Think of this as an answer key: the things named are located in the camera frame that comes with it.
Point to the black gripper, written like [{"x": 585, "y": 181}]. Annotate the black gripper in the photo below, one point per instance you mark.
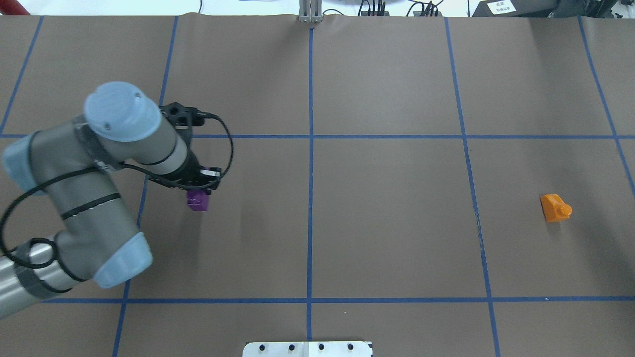
[{"x": 189, "y": 173}]

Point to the purple trapezoid block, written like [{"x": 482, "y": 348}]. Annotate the purple trapezoid block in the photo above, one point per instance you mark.
[{"x": 198, "y": 200}]

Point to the orange trapezoid block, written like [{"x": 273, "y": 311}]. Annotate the orange trapezoid block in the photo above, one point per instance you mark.
[{"x": 554, "y": 208}]

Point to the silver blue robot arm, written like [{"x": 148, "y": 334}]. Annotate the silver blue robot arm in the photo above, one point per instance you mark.
[{"x": 120, "y": 128}]

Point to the red cylinder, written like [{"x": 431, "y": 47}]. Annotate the red cylinder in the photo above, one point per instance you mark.
[{"x": 12, "y": 8}]

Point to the black box with label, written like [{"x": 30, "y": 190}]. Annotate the black box with label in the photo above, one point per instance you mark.
[{"x": 514, "y": 8}]

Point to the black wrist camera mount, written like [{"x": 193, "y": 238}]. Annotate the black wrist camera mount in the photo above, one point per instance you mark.
[{"x": 182, "y": 117}]

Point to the aluminium frame post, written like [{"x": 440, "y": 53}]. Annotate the aluminium frame post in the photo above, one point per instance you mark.
[{"x": 310, "y": 11}]

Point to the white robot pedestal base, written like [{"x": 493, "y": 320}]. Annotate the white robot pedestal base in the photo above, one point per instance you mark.
[{"x": 309, "y": 349}]

